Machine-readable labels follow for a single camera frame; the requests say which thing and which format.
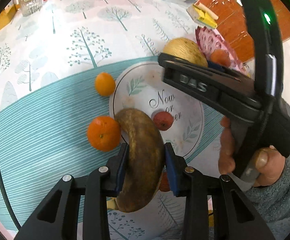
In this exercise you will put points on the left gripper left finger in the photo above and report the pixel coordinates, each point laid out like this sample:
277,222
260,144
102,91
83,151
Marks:
56,217

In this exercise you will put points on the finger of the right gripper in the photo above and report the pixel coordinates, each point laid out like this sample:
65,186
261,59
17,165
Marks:
217,73
235,101

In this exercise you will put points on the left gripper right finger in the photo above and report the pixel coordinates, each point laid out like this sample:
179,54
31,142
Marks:
209,198

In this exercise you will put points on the small red fruit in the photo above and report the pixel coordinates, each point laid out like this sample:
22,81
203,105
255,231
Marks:
163,120
164,183

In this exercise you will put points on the small orange tangerine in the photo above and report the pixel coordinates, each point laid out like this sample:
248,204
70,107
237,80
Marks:
105,84

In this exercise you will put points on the large orange tangerine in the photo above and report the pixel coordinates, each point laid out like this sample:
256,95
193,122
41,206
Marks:
104,133

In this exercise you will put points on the brown overripe banana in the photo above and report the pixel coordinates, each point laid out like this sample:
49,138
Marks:
146,160

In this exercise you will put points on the right hand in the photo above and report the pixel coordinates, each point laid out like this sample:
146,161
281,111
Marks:
267,161

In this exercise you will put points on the yellow pear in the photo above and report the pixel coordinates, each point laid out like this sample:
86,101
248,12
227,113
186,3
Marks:
186,49

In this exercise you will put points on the pink glass fruit bowl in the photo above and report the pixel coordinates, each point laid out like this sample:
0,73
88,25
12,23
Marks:
208,40

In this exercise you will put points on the grey fleece right sleeve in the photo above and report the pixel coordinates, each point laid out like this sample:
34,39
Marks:
271,193

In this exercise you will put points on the yellow tissue pack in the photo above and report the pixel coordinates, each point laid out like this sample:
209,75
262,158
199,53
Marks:
201,18

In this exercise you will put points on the tree print tablecloth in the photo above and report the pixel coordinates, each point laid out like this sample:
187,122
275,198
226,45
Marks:
48,64

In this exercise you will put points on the clear glass cup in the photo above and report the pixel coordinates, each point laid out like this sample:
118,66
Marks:
29,7

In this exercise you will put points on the yellow flat box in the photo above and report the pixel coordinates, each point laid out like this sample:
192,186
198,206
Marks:
7,15

